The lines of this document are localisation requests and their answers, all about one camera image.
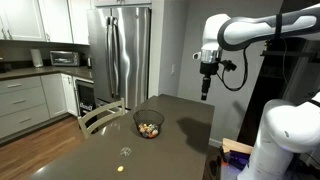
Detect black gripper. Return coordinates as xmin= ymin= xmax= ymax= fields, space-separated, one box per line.
xmin=199 ymin=60 xmax=220 ymax=101

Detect black wire mesh basket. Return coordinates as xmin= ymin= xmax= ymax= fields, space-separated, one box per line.
xmin=132 ymin=109 xmax=165 ymax=140

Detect wooden board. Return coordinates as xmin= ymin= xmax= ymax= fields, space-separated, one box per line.
xmin=222 ymin=137 xmax=254 ymax=155

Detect colourful small items pile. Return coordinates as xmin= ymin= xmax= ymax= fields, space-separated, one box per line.
xmin=138 ymin=122 xmax=160 ymax=139

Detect stainless steel refrigerator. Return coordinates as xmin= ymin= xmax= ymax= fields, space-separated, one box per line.
xmin=87 ymin=5 xmax=152 ymax=111

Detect small clear plastic object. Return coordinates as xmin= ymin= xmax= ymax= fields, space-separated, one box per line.
xmin=119 ymin=146 xmax=133 ymax=158

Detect light wooden dining chair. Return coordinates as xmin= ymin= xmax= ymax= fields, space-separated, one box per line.
xmin=77 ymin=97 xmax=127 ymax=140

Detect white cabinet above refrigerator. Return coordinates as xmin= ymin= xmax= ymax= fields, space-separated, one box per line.
xmin=91 ymin=0 xmax=153 ymax=8

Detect silver toaster oven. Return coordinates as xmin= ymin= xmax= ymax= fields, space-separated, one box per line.
xmin=49 ymin=50 xmax=81 ymax=67

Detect dark kitchen countertop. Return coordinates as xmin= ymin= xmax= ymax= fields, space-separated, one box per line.
xmin=0 ymin=65 xmax=94 ymax=82

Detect white upper cabinets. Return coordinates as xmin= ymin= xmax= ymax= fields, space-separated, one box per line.
xmin=0 ymin=0 xmax=92 ymax=46

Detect white paper towel roll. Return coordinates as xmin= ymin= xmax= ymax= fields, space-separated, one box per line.
xmin=30 ymin=48 xmax=44 ymax=68

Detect white lower drawer cabinets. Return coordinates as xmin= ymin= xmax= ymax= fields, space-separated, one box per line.
xmin=0 ymin=73 xmax=79 ymax=139

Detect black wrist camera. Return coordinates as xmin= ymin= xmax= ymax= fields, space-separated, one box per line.
xmin=220 ymin=59 xmax=238 ymax=72

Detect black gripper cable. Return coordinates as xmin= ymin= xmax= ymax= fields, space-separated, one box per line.
xmin=215 ymin=37 xmax=250 ymax=92

